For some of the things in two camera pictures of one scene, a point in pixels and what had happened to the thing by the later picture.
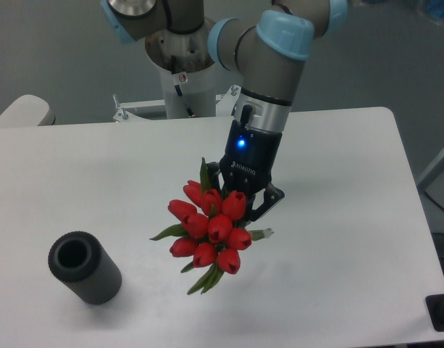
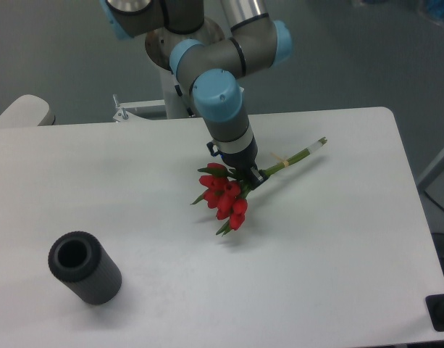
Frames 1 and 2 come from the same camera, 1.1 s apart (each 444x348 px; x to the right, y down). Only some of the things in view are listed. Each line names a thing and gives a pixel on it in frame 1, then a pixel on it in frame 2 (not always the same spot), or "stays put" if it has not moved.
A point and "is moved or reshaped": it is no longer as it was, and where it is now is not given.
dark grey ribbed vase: [81, 260] stays put
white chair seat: [28, 110] stays put
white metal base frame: [226, 104] stays put
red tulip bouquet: [212, 230] is moved or reshaped
